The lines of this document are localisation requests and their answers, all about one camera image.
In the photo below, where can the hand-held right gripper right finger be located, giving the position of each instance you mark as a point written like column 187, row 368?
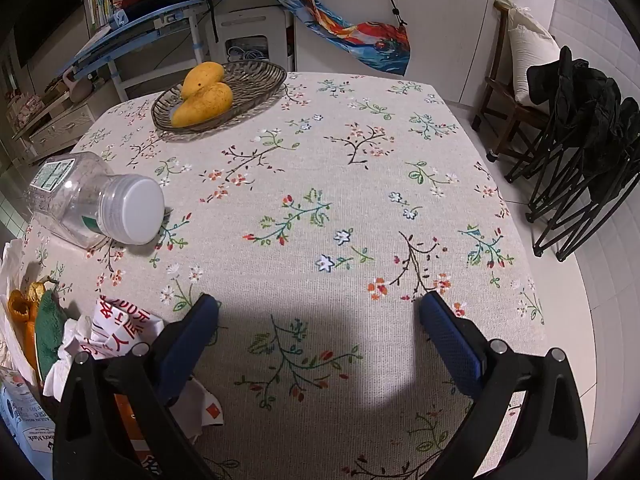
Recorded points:
column 450, row 340

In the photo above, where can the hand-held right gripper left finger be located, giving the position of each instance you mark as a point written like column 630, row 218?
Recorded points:
column 192, row 330

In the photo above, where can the white tissue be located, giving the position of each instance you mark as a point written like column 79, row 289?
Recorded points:
column 67, row 355

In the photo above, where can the clear plastic jar white lid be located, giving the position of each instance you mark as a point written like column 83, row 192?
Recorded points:
column 75, row 195

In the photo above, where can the white plastic bag blue print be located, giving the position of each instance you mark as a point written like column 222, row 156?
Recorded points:
column 20, row 410

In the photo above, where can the white wrapper red print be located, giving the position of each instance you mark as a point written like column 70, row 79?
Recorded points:
column 115, row 320

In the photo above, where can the green cloth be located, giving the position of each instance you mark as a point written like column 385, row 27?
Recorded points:
column 50, row 335

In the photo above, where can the floral tablecloth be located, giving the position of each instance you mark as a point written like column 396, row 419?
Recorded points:
column 325, row 170

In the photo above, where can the yellow mango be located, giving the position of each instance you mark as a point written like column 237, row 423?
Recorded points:
column 205, row 105
column 202, row 77

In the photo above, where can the black folding chairs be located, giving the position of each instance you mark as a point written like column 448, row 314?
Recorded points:
column 610, row 160

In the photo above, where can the white low cabinet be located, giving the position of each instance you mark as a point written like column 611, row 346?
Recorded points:
column 60, row 127

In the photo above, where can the wooden chair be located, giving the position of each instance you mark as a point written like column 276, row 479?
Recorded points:
column 495, row 90

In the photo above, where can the pink jug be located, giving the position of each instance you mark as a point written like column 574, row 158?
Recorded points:
column 80, row 90

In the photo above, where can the black jacket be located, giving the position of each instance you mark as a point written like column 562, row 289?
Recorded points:
column 565, row 77

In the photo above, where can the white pillow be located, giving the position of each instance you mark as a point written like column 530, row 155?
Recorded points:
column 530, row 45

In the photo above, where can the white plastic stool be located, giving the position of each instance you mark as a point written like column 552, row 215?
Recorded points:
column 250, row 22

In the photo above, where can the blue tilted desk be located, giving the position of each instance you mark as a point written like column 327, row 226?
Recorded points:
column 150, row 20

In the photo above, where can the colourful painted cloth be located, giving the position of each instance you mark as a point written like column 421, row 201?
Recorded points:
column 350, row 30

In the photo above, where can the white cupboard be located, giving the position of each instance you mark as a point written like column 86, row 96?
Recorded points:
column 450, row 10

